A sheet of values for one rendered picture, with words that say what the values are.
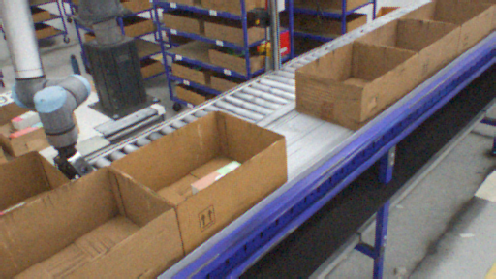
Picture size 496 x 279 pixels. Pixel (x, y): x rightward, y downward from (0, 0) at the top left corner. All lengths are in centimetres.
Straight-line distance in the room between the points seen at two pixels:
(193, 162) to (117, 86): 86
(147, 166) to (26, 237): 35
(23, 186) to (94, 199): 53
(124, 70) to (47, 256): 113
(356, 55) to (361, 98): 46
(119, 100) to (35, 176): 63
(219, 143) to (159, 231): 53
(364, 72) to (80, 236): 130
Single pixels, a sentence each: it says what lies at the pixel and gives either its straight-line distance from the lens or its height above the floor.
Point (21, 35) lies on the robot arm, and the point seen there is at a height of 131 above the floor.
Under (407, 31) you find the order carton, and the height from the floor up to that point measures 99.
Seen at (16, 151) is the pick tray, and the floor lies 79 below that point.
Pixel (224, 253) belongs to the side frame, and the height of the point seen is 90.
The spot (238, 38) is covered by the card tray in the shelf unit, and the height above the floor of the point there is 78.
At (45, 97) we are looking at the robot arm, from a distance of 146.
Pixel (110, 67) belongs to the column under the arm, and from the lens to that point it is 216.
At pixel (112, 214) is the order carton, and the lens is 133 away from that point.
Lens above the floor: 168
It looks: 30 degrees down
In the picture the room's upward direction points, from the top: 5 degrees counter-clockwise
